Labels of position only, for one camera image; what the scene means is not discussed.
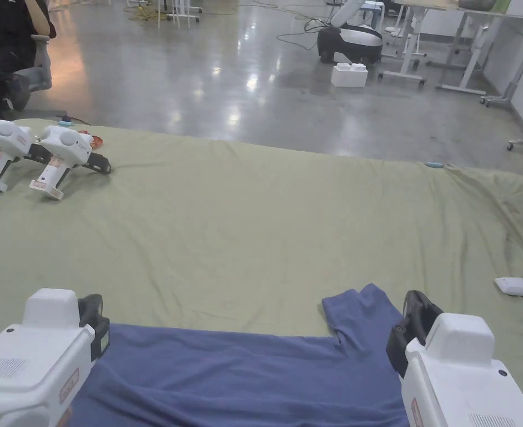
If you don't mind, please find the dark blue shirt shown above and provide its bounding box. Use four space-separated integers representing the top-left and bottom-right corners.
69 283 411 427

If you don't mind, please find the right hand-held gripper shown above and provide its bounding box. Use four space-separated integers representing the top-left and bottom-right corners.
387 290 523 427

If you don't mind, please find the white block-shaped box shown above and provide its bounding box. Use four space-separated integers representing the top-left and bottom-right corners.
331 62 369 88

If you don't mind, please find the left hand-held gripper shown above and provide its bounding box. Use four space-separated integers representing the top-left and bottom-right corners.
0 288 111 427

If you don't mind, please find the white-legged table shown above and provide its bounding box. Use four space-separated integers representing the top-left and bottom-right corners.
378 0 469 86
434 8 523 95

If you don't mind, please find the grey office chair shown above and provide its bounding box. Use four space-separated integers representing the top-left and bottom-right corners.
2 34 68 117

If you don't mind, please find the white hand controller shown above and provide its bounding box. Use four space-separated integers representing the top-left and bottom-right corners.
494 276 523 298

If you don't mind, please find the black and white robot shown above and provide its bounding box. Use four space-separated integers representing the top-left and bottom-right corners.
316 0 384 66

